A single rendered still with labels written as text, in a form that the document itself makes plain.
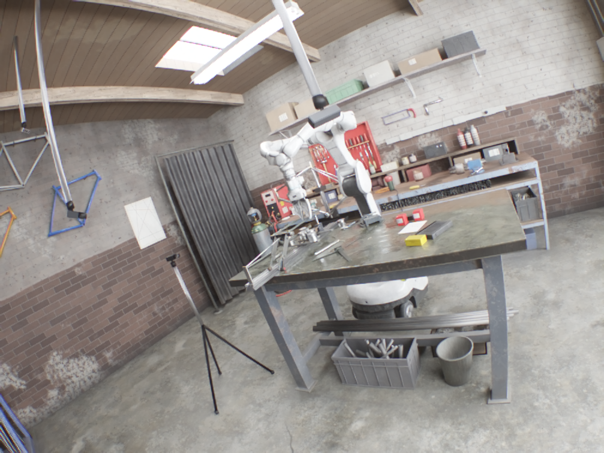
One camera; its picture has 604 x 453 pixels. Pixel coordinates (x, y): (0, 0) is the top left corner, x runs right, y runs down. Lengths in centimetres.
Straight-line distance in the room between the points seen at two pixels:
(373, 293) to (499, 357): 113
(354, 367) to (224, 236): 300
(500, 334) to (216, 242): 364
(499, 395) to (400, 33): 348
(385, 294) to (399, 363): 67
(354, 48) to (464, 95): 140
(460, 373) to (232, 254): 349
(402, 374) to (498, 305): 73
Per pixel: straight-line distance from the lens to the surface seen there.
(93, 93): 349
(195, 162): 429
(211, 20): 271
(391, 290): 222
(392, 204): 301
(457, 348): 182
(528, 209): 296
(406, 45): 371
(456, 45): 335
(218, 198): 440
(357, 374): 190
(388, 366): 176
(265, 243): 364
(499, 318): 134
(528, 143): 362
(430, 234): 130
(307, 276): 140
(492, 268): 122
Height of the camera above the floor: 131
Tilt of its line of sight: 10 degrees down
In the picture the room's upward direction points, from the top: 20 degrees counter-clockwise
